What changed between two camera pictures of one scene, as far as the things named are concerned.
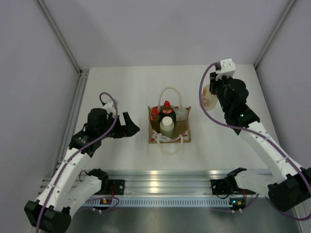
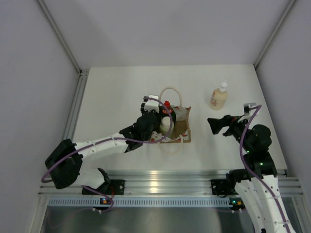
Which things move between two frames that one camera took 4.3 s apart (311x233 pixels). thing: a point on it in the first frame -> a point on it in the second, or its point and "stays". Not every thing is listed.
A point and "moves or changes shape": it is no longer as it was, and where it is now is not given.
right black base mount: (220, 186) stays
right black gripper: (214, 83) -> (216, 124)
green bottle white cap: (166, 126) stays
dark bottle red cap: (167, 110) stays
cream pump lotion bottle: (209, 100) moves or changes shape
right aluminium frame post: (274, 33) stays
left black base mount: (116, 187) stays
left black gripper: (128, 130) -> (158, 116)
